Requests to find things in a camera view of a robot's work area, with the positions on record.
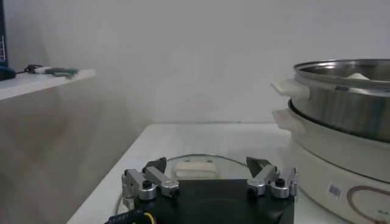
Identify dark upright stand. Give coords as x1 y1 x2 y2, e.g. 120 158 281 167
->
0 0 9 66

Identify black looped cable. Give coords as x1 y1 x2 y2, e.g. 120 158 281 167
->
15 63 43 75

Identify white side table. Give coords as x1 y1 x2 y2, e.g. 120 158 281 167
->
0 69 97 101

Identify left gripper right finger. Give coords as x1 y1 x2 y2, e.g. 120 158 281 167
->
246 156 299 200

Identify cream electric cooker pot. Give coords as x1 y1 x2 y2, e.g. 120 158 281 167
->
272 108 390 224

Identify blue object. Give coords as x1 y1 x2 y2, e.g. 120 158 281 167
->
0 60 16 82

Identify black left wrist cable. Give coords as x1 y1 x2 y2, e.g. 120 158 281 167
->
103 209 155 224

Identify perforated steel steamer basket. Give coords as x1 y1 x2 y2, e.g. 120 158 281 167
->
271 58 390 144

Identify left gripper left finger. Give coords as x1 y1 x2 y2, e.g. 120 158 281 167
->
121 156 180 201

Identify green handled tool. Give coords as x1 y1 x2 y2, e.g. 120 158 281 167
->
52 67 79 79

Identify round glass pot lid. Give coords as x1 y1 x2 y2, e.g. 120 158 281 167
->
164 153 255 181

